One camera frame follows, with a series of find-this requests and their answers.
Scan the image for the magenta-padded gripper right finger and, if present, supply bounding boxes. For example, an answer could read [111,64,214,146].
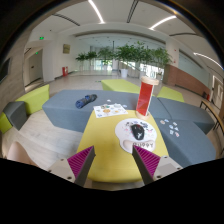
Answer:
[131,144,184,186]

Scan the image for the dark gray ottoman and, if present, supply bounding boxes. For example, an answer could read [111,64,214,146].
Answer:
[2,100,28,131]

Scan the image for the gray upholstered bench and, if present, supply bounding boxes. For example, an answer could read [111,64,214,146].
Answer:
[159,96,216,135]
[153,117,217,168]
[41,88,164,134]

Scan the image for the dark wall screen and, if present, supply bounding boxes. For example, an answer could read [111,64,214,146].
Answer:
[0,57,11,84]

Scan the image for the golden wall plaque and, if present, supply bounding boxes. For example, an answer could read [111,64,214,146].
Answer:
[62,43,72,55]

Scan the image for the group of ceiling strip lights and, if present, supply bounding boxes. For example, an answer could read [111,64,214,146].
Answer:
[87,0,224,71]

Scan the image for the red panel stand, rope ends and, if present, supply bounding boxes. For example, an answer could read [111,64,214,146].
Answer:
[135,75,160,121]

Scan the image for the wooden chair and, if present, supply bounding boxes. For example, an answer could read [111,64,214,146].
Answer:
[199,99,224,158]

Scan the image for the lime green upholstered bench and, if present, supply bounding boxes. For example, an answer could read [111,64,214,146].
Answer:
[156,85,185,103]
[0,83,51,134]
[100,78,142,95]

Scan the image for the white sticker sheet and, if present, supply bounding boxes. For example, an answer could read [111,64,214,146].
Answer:
[93,103,129,119]

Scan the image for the pale pink chair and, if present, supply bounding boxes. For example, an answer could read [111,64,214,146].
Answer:
[6,140,39,168]

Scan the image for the white round printed mouse pad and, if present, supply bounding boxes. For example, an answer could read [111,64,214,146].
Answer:
[114,118,158,154]

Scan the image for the group of small loose stickers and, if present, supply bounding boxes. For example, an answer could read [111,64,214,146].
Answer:
[159,118,181,138]

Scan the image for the black computer mouse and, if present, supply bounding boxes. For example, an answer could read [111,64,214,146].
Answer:
[130,123,146,141]

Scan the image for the group of potted plants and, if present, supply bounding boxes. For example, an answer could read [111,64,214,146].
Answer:
[75,40,174,79]

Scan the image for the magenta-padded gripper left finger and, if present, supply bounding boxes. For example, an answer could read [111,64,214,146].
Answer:
[46,145,97,188]

